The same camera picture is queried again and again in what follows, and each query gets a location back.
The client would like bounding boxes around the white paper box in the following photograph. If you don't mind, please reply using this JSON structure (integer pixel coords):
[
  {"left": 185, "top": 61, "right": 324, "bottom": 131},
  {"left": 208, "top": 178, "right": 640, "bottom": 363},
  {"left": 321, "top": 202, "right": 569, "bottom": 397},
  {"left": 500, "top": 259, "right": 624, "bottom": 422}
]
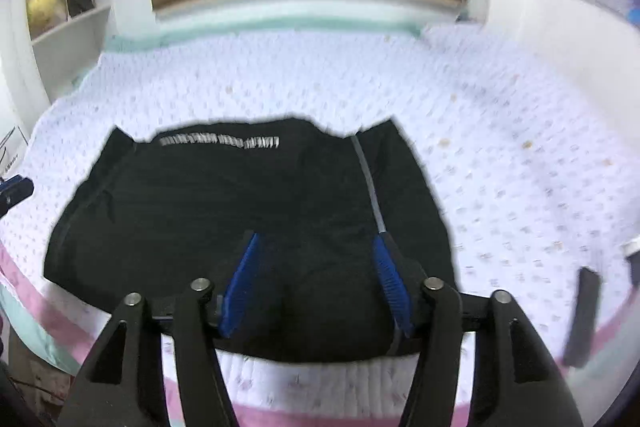
[{"left": 0, "top": 126, "right": 29, "bottom": 178}]

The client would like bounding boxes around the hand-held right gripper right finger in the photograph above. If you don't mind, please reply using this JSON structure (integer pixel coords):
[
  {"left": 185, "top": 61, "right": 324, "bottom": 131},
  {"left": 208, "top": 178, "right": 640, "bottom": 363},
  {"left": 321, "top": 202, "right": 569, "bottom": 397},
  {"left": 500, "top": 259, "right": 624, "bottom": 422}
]
[{"left": 372, "top": 234, "right": 583, "bottom": 427}]

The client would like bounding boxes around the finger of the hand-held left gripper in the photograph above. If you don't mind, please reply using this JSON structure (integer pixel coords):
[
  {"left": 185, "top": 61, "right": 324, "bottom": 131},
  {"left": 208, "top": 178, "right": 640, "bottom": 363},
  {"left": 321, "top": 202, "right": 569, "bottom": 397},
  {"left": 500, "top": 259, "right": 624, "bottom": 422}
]
[{"left": 0, "top": 176, "right": 35, "bottom": 215}]

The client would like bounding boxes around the white bookshelf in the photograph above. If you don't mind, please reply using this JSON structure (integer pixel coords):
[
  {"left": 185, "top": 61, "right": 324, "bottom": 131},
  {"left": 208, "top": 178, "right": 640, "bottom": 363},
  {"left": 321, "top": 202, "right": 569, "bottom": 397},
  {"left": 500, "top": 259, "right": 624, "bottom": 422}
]
[{"left": 0, "top": 0, "right": 115, "bottom": 108}]

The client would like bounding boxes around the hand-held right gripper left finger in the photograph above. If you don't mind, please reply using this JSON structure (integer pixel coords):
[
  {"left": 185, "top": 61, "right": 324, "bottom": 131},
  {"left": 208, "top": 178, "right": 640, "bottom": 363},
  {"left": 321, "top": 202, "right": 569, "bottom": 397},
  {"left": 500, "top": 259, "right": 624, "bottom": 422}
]
[{"left": 57, "top": 232, "right": 261, "bottom": 427}]

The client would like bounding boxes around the yellow plush toy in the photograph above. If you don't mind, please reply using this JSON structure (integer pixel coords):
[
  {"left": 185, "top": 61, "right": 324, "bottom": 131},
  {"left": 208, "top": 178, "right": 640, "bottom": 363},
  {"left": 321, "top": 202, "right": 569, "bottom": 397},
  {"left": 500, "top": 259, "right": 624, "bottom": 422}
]
[{"left": 27, "top": 0, "right": 67, "bottom": 30}]

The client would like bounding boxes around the black flat remote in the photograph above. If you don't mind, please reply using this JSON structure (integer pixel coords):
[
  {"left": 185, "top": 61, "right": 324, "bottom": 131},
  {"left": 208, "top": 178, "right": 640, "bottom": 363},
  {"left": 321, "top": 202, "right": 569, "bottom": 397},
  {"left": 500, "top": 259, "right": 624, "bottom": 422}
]
[{"left": 562, "top": 268, "right": 602, "bottom": 369}]

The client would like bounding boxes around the teal bed sheet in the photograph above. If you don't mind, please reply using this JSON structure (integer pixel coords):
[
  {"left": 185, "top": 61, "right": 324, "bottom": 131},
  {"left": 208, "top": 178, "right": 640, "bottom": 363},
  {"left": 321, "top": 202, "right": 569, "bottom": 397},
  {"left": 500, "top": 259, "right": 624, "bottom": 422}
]
[{"left": 75, "top": 18, "right": 423, "bottom": 90}]

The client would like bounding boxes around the white quilted blanket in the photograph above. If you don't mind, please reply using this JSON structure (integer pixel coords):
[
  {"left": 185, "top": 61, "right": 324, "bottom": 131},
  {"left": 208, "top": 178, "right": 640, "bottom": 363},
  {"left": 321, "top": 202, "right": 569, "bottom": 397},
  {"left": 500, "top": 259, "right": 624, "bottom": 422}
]
[{"left": 0, "top": 24, "right": 640, "bottom": 427}]

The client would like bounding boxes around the black jacket with reflective stripes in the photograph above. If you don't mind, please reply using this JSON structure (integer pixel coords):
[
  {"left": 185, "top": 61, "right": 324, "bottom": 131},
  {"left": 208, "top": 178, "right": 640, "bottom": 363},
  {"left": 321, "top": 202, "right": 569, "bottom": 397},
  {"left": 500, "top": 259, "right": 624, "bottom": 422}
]
[{"left": 44, "top": 117, "right": 458, "bottom": 364}]

